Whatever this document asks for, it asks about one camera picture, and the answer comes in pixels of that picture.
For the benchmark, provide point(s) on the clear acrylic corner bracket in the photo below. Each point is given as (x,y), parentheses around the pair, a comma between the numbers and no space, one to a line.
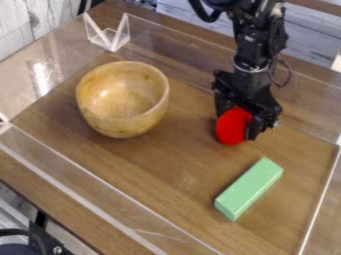
(111,39)

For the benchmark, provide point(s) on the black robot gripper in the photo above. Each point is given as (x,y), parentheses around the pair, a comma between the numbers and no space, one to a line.
(246,90)

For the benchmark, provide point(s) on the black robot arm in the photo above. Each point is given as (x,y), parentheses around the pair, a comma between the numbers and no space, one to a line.
(258,28)

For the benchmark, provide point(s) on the green rectangular block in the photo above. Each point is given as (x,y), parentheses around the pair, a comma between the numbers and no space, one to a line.
(243,192)

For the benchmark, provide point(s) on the light wooden bowl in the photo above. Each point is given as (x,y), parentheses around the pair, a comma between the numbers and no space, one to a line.
(123,98)

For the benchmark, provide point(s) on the red plush apple toy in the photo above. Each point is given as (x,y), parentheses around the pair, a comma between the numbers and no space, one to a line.
(230,126)

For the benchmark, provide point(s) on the black clamp with bolt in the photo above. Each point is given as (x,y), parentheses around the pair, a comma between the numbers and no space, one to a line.
(44,242)

